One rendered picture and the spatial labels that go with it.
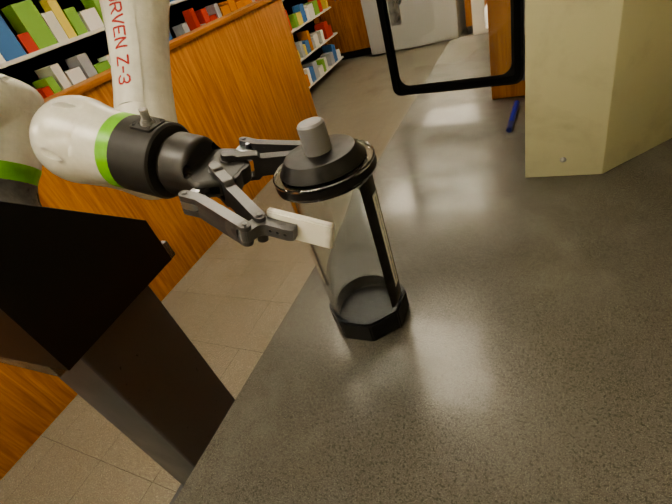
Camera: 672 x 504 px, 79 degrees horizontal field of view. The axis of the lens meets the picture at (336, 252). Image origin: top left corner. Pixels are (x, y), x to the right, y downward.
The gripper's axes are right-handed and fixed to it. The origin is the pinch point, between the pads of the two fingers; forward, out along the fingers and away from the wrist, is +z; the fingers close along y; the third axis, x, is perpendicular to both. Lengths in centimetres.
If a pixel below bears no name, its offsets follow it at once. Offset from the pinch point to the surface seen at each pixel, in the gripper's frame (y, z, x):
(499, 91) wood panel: 70, 16, 12
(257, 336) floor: 59, -59, 137
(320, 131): -0.6, -1.3, -8.0
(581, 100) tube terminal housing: 32.5, 25.8, -2.1
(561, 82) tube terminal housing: 32.6, 22.4, -4.2
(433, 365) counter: -7.0, 14.7, 14.3
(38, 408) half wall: -2, -138, 152
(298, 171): -3.7, -2.4, -5.2
